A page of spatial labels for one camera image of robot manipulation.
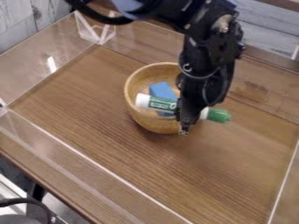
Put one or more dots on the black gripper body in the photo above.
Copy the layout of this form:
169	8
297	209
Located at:
210	48

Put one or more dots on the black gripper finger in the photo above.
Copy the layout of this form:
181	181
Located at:
189	106

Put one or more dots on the green Expo marker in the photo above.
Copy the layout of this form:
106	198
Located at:
145	101

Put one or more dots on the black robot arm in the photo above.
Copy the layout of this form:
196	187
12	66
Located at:
157	10

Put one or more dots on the brown wooden bowl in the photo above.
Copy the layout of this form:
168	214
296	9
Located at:
146	75

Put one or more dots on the blue foam block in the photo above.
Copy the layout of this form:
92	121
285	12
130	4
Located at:
162	90

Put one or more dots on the clear acrylic corner bracket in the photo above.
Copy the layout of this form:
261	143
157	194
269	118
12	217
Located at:
97	34

